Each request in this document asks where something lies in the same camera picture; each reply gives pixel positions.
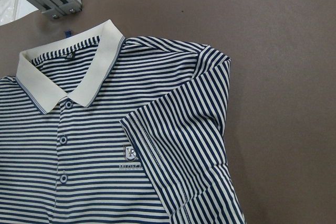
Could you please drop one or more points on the striped polo shirt white collar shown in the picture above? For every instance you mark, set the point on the striped polo shirt white collar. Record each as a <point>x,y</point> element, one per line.
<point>98,128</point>

